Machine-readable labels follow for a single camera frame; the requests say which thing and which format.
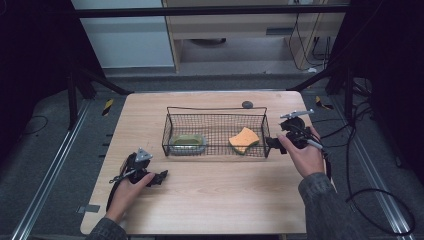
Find person's left hand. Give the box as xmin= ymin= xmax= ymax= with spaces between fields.
xmin=105 ymin=171 xmax=157 ymax=224

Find grey table bracket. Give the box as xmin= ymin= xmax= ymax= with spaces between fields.
xmin=76 ymin=203 xmax=101 ymax=215

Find person's right hand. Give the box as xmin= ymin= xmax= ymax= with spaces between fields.
xmin=276 ymin=125 xmax=327 ymax=179

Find aluminium floor rail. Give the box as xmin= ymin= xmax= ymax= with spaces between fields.
xmin=9 ymin=99 xmax=92 ymax=240
xmin=332 ymin=96 xmax=416 ymax=240

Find yellow and green sponge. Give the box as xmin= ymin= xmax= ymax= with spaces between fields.
xmin=228 ymin=126 xmax=261 ymax=156

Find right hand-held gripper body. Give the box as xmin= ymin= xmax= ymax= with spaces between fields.
xmin=279 ymin=108 xmax=316 ymax=151

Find black floor cables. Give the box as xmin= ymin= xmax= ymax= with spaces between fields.
xmin=314 ymin=114 xmax=356 ymax=150

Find thin black floor cable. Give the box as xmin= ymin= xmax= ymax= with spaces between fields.
xmin=19 ymin=114 xmax=50 ymax=138

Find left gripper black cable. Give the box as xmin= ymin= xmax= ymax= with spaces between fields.
xmin=105 ymin=169 xmax=138 ymax=213

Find black horizontal bar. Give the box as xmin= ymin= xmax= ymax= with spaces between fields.
xmin=74 ymin=4 xmax=350 ymax=20

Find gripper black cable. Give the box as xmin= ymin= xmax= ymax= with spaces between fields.
xmin=305 ymin=137 xmax=333 ymax=184
xmin=105 ymin=169 xmax=138 ymax=213

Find green soap dish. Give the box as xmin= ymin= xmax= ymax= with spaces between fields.
xmin=168 ymin=133 xmax=208 ymax=156

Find black hanging desk cables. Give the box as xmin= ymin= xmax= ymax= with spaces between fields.
xmin=287 ymin=12 xmax=332 ymax=73

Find black looped floor cable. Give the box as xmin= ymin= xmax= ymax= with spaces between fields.
xmin=342 ymin=99 xmax=418 ymax=237

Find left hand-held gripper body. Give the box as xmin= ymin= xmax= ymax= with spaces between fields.
xmin=119 ymin=147 xmax=155 ymax=185

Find white cabinet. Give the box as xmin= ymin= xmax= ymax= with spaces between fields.
xmin=70 ymin=0 xmax=176 ymax=70

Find black metal stand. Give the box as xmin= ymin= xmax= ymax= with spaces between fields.
xmin=286 ymin=61 xmax=372 ymax=125
xmin=64 ymin=61 xmax=135 ymax=132

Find black wire basket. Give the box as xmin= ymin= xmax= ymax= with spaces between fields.
xmin=161 ymin=105 xmax=273 ymax=159

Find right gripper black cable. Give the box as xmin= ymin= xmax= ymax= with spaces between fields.
xmin=305 ymin=137 xmax=333 ymax=184

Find black curtain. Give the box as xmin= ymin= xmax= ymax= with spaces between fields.
xmin=328 ymin=0 xmax=424 ymax=188
xmin=0 ymin=0 xmax=104 ymax=164

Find black and yellow tape strip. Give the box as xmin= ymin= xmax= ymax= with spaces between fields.
xmin=314 ymin=95 xmax=335 ymax=111
xmin=101 ymin=97 xmax=115 ymax=117

